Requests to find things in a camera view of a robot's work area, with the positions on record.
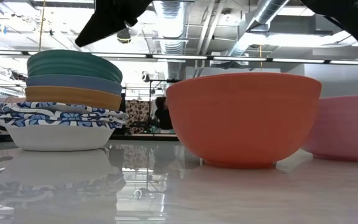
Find green plastic bowl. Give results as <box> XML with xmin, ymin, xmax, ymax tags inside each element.
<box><xmin>26</xmin><ymin>49</ymin><xmax>124</xmax><ymax>84</ymax></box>

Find blue plastic bowl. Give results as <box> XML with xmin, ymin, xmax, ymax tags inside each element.
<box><xmin>25</xmin><ymin>74</ymin><xmax>123</xmax><ymax>96</ymax></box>

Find orange-brown plastic bowl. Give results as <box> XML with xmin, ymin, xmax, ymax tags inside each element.
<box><xmin>24</xmin><ymin>85</ymin><xmax>122</xmax><ymax>111</ymax></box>

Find blue patterned paper bowl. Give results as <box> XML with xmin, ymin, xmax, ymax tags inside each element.
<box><xmin>0</xmin><ymin>101</ymin><xmax>105</xmax><ymax>113</ymax></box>
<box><xmin>0</xmin><ymin>117</ymin><xmax>124</xmax><ymax>152</ymax></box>
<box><xmin>0</xmin><ymin>111</ymin><xmax>127</xmax><ymax>123</ymax></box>
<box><xmin>0</xmin><ymin>105</ymin><xmax>129</xmax><ymax>120</ymax></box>

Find black dome lamp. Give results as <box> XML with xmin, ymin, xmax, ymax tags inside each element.
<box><xmin>116</xmin><ymin>27</ymin><xmax>133</xmax><ymax>45</ymax></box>

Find brown patterned panel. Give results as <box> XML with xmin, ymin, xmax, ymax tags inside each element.
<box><xmin>125</xmin><ymin>99</ymin><xmax>151</xmax><ymax>135</ymax></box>

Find horizontal light bar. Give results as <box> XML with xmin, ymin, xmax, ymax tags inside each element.
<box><xmin>0</xmin><ymin>49</ymin><xmax>358</xmax><ymax>67</ymax></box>

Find red-orange plastic bowl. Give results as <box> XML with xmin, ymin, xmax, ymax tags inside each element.
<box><xmin>165</xmin><ymin>72</ymin><xmax>323</xmax><ymax>170</ymax></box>

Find pink plastic bowl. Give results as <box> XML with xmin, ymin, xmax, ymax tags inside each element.
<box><xmin>303</xmin><ymin>94</ymin><xmax>358</xmax><ymax>163</ymax></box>

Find wide silver ventilation duct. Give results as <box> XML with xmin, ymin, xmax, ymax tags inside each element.
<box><xmin>152</xmin><ymin>0</ymin><xmax>193</xmax><ymax>80</ymax></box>

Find slim silver ventilation duct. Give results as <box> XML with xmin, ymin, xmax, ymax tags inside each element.
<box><xmin>227</xmin><ymin>0</ymin><xmax>291</xmax><ymax>57</ymax></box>

